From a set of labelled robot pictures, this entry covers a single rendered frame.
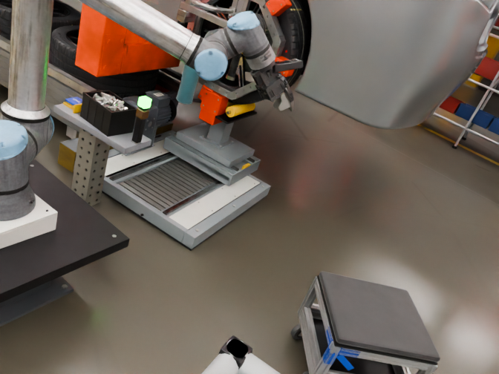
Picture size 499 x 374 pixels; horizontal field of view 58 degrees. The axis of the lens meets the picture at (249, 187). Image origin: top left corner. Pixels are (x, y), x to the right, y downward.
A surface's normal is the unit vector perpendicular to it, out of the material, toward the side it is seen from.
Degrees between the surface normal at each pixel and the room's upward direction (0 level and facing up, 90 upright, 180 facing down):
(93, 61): 90
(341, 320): 0
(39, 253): 0
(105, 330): 0
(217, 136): 90
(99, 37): 90
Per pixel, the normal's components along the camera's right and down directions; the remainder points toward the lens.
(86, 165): -0.47, 0.30
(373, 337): 0.30, -0.83
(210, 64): 0.09, 0.54
